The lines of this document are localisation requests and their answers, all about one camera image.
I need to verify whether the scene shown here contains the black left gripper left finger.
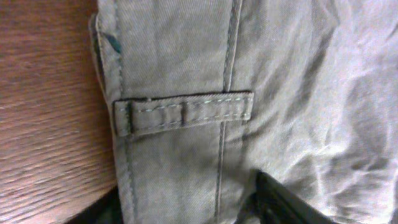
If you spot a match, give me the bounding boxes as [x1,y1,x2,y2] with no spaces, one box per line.
[66,187,123,224]

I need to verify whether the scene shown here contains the grey shorts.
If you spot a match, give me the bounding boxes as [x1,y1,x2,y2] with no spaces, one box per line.
[90,0,397,223]

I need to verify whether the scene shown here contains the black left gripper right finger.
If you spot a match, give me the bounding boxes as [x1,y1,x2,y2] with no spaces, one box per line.
[255,170,340,224]

